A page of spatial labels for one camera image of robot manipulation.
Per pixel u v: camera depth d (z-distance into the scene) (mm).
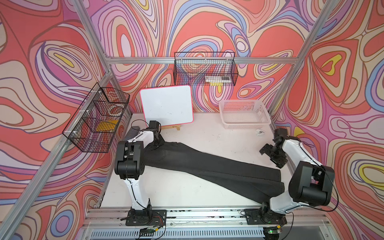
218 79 899
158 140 879
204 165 934
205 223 732
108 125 712
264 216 680
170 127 1046
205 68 965
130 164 523
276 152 711
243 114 1190
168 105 1019
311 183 443
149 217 666
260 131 1072
